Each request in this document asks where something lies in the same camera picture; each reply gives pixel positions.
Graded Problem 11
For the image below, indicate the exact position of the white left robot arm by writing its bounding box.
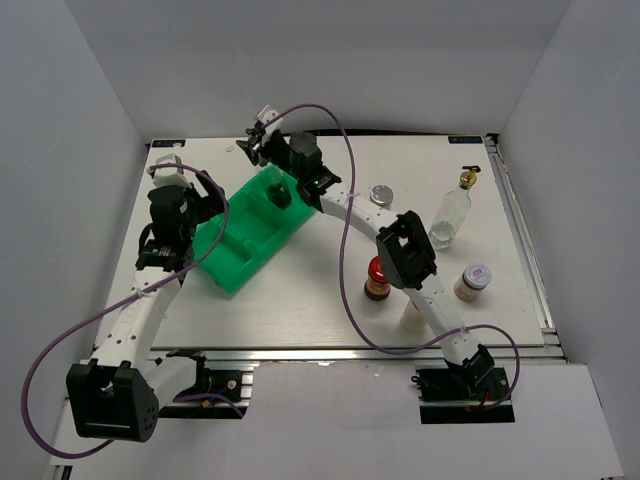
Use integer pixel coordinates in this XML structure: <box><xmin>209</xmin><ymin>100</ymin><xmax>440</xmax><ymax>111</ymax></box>
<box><xmin>66</xmin><ymin>162</ymin><xmax>228</xmax><ymax>442</ymax></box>

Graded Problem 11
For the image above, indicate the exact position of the left blue logo sticker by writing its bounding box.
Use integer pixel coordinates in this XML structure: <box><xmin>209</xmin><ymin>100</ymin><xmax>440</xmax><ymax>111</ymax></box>
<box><xmin>150</xmin><ymin>139</ymin><xmax>186</xmax><ymax>148</ymax></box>

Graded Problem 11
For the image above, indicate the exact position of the white lid spice jar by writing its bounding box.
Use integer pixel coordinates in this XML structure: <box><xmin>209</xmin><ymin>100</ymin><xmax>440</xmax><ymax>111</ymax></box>
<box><xmin>453</xmin><ymin>263</ymin><xmax>492</xmax><ymax>303</ymax></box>

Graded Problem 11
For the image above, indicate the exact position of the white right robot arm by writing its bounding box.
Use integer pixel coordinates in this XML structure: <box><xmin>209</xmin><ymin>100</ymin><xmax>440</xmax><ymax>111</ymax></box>
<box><xmin>236</xmin><ymin>126</ymin><xmax>495</xmax><ymax>399</ymax></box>

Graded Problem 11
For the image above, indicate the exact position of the red cap sauce bottle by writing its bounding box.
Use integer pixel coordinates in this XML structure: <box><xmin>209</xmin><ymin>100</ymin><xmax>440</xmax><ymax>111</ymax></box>
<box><xmin>364</xmin><ymin>256</ymin><xmax>391</xmax><ymax>301</ymax></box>

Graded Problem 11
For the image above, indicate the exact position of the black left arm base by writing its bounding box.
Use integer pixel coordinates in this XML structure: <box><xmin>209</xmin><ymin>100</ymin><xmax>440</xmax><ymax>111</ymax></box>
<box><xmin>156</xmin><ymin>349</ymin><xmax>250</xmax><ymax>420</ymax></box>

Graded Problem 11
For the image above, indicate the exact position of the white shaker blue label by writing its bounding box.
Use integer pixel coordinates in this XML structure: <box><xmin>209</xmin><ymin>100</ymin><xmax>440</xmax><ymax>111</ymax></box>
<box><xmin>370</xmin><ymin>184</ymin><xmax>394</xmax><ymax>208</ymax></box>

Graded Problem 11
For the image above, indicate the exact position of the glass bottle with dark sauce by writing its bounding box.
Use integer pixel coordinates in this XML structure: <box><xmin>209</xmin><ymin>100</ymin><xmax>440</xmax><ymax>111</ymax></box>
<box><xmin>258</xmin><ymin>166</ymin><xmax>292</xmax><ymax>210</ymax></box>

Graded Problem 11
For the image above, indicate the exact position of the blue logo sticker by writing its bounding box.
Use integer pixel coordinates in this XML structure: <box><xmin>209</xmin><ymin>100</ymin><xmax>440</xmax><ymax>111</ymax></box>
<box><xmin>150</xmin><ymin>139</ymin><xmax>186</xmax><ymax>148</ymax></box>
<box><xmin>447</xmin><ymin>135</ymin><xmax>484</xmax><ymax>145</ymax></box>

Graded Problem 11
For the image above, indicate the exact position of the white shaker silver lid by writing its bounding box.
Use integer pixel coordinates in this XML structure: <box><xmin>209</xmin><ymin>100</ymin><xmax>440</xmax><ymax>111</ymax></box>
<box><xmin>400</xmin><ymin>300</ymin><xmax>426</xmax><ymax>334</ymax></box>

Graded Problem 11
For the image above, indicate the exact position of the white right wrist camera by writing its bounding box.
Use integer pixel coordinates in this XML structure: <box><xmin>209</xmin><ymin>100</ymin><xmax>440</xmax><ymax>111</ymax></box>
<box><xmin>256</xmin><ymin>105</ymin><xmax>282</xmax><ymax>144</ymax></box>

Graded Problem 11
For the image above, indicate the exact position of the clear glass bottle gold spout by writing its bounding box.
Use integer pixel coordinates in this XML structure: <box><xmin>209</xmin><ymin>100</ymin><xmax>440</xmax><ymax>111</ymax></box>
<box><xmin>428</xmin><ymin>165</ymin><xmax>481</xmax><ymax>250</ymax></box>

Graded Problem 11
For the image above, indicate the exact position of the green three-compartment plastic bin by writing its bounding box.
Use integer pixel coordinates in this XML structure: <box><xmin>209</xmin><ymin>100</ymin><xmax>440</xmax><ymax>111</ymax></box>
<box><xmin>193</xmin><ymin>169</ymin><xmax>314</xmax><ymax>295</ymax></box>

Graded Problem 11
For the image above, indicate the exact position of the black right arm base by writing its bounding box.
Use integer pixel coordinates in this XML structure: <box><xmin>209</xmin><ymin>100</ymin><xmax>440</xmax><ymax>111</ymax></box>
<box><xmin>411</xmin><ymin>367</ymin><xmax>515</xmax><ymax>425</ymax></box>

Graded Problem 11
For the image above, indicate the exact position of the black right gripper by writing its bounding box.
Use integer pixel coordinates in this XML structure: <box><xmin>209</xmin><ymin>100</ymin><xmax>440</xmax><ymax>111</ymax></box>
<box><xmin>236</xmin><ymin>128</ymin><xmax>304</xmax><ymax>182</ymax></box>

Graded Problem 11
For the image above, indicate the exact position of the right blue logo sticker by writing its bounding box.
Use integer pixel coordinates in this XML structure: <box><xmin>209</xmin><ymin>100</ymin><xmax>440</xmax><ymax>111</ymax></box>
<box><xmin>447</xmin><ymin>135</ymin><xmax>484</xmax><ymax>145</ymax></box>

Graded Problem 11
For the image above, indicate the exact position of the aluminium table frame rail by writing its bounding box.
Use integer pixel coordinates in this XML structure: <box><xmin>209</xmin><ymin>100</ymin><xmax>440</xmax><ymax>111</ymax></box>
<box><xmin>483</xmin><ymin>133</ymin><xmax>567</xmax><ymax>362</ymax></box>

